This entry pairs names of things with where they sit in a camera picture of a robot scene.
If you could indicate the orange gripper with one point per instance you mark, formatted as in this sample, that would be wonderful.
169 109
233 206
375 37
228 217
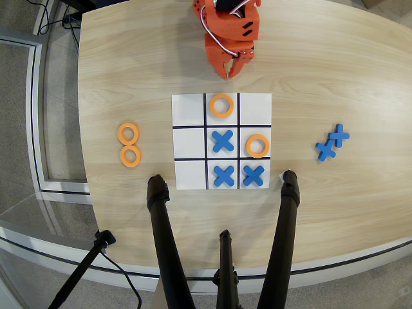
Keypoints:
216 57

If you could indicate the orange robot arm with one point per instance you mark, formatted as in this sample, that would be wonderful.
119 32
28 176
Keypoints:
231 25

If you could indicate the white tic-tac-toe board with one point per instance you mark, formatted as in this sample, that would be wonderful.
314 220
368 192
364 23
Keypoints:
188 109

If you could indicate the blue foam cross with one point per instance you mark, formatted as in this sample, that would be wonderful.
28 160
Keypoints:
325 150
222 141
338 135
224 175
253 175

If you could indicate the small white tag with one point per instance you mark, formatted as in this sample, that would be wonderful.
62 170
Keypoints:
280 176

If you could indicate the black tripod leg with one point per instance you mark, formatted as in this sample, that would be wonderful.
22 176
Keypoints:
164 231
226 257
283 231

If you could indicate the thin black stand pole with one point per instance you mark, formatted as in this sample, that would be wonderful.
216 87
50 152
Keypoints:
80 270

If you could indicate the gray glass partition frame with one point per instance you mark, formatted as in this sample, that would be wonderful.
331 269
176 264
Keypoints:
34 128

